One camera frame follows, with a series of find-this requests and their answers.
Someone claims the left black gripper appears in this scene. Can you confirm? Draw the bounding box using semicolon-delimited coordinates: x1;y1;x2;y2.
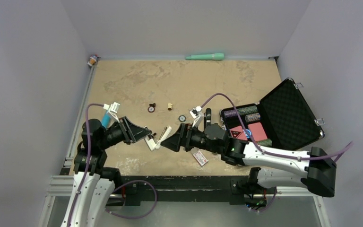
98;115;151;149

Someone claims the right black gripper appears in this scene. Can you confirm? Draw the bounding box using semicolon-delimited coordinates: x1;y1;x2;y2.
161;123;222;154

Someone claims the white stapler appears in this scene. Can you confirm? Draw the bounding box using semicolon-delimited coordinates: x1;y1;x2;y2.
144;125;172;151

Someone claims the black stapler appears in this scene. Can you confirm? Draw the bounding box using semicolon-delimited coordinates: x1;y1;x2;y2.
204;108;212;129

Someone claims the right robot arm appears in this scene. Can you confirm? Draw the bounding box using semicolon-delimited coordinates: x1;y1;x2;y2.
161;123;337;198

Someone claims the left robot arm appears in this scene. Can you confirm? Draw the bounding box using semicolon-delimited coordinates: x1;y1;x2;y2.
61;117;152;227

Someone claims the blue 50 poker chip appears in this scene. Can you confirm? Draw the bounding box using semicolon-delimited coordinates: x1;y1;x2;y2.
178;115;186;122

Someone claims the brown 100 poker chip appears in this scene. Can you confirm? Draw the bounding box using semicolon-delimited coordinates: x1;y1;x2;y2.
147;106;155;113

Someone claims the blue marker pen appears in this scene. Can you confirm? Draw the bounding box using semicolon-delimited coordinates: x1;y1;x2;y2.
101;113;111;128

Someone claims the red white staple box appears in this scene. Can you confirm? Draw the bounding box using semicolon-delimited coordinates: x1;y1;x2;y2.
192;150;208;166

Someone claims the pink playing card deck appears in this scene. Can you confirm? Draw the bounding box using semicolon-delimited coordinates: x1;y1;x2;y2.
229;126;247;141

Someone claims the blue dealer button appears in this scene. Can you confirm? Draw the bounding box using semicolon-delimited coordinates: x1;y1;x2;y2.
244;129;252;139

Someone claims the small orange bottle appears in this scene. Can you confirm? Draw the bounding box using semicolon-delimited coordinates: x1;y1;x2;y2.
87;54;99;67

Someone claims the green marker pen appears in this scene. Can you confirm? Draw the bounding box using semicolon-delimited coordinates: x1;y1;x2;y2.
185;53;225;61

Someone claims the black poker chip case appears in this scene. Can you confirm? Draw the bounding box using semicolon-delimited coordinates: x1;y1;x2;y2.
219;78;325;150

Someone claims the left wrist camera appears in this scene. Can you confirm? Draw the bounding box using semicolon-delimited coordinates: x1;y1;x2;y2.
103;102;121;122

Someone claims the purple loop cable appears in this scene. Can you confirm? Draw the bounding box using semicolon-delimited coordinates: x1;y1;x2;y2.
103;180;157;220

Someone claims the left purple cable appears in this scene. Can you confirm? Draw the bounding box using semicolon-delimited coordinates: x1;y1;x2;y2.
65;103;107;227

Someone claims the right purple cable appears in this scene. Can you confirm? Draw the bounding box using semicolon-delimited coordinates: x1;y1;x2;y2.
200;93;354;162

